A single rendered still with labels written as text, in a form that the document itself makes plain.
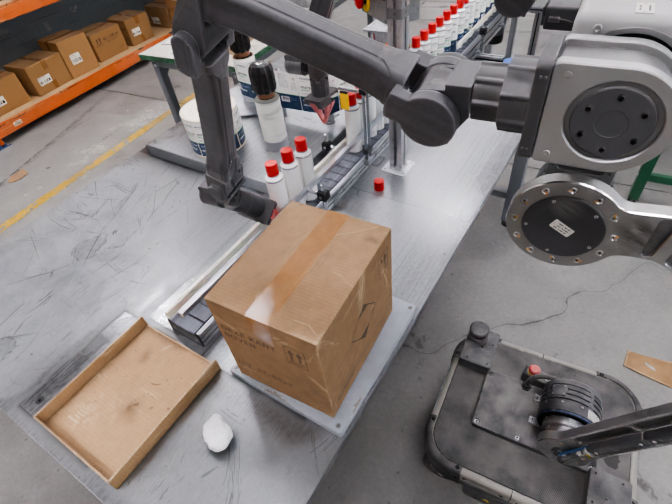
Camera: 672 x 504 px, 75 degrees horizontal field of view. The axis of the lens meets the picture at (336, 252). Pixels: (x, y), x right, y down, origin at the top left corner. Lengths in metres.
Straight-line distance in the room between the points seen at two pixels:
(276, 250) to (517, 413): 1.07
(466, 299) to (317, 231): 1.42
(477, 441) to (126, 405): 1.06
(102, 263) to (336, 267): 0.86
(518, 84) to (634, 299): 1.96
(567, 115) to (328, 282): 0.45
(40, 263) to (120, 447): 0.73
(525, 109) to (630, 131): 0.11
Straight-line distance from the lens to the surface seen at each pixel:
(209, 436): 0.98
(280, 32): 0.66
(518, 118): 0.57
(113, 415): 1.13
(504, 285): 2.30
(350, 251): 0.84
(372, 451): 1.83
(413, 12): 1.36
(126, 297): 1.34
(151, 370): 1.15
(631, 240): 0.92
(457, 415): 1.63
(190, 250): 1.39
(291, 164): 1.23
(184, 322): 1.14
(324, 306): 0.76
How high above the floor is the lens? 1.71
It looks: 45 degrees down
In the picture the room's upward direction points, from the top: 8 degrees counter-clockwise
